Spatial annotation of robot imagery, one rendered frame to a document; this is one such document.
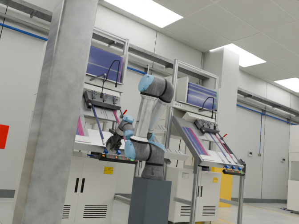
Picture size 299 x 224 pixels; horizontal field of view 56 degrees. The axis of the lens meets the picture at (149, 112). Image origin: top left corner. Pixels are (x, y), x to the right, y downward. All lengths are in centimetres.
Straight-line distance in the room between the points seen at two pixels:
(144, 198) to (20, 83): 275
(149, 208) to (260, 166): 581
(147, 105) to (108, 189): 114
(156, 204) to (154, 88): 70
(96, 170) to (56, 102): 232
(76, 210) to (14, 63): 228
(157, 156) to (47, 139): 158
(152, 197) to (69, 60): 156
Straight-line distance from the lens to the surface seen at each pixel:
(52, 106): 23
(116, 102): 269
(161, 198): 179
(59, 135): 23
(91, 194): 255
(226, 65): 568
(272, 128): 784
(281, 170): 820
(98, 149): 220
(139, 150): 172
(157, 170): 178
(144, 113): 171
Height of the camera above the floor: 66
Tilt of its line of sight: 10 degrees up
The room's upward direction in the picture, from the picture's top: 7 degrees clockwise
